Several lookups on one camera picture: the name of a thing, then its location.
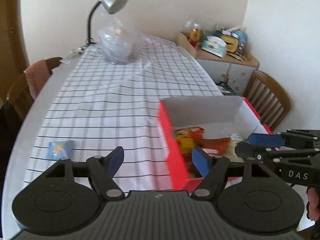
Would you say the clear plastic bag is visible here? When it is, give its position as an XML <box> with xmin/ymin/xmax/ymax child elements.
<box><xmin>98</xmin><ymin>18</ymin><xmax>146</xmax><ymax>64</ymax></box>

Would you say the silver gooseneck desk lamp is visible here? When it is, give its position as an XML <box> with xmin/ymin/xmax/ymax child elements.
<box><xmin>85</xmin><ymin>0</ymin><xmax>128</xmax><ymax>46</ymax></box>

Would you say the checkered white tablecloth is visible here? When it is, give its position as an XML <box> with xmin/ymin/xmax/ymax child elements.
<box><xmin>24</xmin><ymin>35</ymin><xmax>220</xmax><ymax>192</ymax></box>

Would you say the small yellow snack packet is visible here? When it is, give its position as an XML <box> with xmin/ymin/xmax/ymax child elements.
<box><xmin>176</xmin><ymin>137</ymin><xmax>196</xmax><ymax>155</ymax></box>

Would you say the right wooden chair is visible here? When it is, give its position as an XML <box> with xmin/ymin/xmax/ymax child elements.
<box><xmin>243</xmin><ymin>70</ymin><xmax>292</xmax><ymax>132</ymax></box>

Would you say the blue box on cabinet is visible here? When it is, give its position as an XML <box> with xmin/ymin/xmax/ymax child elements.
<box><xmin>233</xmin><ymin>30</ymin><xmax>247</xmax><ymax>56</ymax></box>

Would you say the person right hand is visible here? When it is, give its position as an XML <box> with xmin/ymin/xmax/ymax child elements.
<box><xmin>306</xmin><ymin>187</ymin><xmax>320</xmax><ymax>222</ymax></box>

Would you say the brown wooden door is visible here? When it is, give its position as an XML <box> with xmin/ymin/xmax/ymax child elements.
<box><xmin>1</xmin><ymin>0</ymin><xmax>29</xmax><ymax>102</ymax></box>

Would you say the pink cloth on chair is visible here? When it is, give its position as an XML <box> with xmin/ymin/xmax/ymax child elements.
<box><xmin>24</xmin><ymin>60</ymin><xmax>51</xmax><ymax>100</ymax></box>

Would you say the red chips bag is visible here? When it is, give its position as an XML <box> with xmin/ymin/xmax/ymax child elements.
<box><xmin>194</xmin><ymin>138</ymin><xmax>230</xmax><ymax>158</ymax></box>

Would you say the pale yellow snack bag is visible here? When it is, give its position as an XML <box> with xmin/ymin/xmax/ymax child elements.
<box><xmin>223</xmin><ymin>140</ymin><xmax>245</xmax><ymax>163</ymax></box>

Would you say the white wooden sideboard cabinet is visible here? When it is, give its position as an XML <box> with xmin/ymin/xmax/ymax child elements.
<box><xmin>176</xmin><ymin>32</ymin><xmax>259</xmax><ymax>96</ymax></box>

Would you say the light blue snack packet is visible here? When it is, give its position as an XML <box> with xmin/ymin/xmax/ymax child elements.
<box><xmin>46</xmin><ymin>140</ymin><xmax>75</xmax><ymax>160</ymax></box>

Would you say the green white tissue box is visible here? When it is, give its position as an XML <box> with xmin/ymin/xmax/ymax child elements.
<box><xmin>202</xmin><ymin>36</ymin><xmax>227</xmax><ymax>58</ymax></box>

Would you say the wooden chair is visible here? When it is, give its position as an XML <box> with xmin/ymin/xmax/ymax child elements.
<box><xmin>243</xmin><ymin>70</ymin><xmax>292</xmax><ymax>132</ymax></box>
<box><xmin>7</xmin><ymin>57</ymin><xmax>62</xmax><ymax>121</ymax></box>

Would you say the red cardboard box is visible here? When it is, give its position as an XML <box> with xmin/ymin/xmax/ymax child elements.
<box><xmin>158</xmin><ymin>96</ymin><xmax>271</xmax><ymax>192</ymax></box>

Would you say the left wooden chair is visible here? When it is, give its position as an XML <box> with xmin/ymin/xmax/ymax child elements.
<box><xmin>7</xmin><ymin>57</ymin><xmax>62</xmax><ymax>121</ymax></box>

